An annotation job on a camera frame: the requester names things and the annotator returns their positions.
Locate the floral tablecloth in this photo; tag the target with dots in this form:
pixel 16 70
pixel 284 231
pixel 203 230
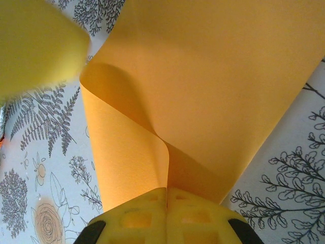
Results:
pixel 292 152

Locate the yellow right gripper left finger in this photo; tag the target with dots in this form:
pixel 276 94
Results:
pixel 137 218

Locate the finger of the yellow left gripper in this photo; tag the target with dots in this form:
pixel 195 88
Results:
pixel 38 45

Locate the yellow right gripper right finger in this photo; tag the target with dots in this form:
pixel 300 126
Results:
pixel 200 218

